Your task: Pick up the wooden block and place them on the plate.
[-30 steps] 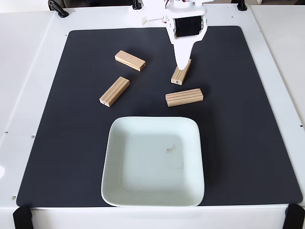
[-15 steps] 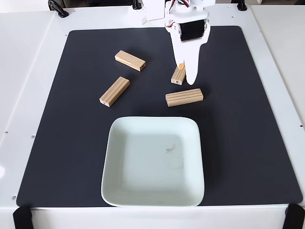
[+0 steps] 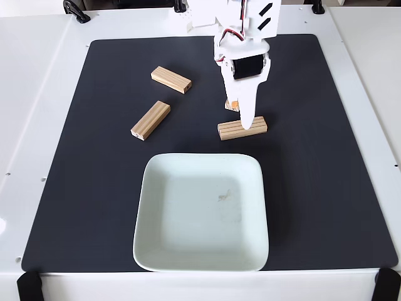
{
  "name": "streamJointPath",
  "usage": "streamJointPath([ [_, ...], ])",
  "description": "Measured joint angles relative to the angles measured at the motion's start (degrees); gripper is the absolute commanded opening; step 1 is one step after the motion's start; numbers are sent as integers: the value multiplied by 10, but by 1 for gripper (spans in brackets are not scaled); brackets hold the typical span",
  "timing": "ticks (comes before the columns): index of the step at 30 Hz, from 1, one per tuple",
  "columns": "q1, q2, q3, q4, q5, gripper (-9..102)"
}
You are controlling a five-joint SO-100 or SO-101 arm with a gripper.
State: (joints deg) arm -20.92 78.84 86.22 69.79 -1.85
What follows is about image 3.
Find pale square plate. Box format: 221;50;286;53
132;152;270;273

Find dark grey table mat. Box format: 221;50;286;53
21;33;399;273

